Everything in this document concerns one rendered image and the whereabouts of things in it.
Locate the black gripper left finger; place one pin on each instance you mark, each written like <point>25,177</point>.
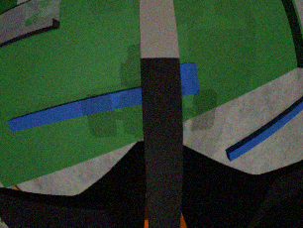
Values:
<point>117,200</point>

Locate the green flat mat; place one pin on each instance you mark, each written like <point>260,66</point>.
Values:
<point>238,45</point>

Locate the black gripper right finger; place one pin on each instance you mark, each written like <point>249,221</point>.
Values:
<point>217,196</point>

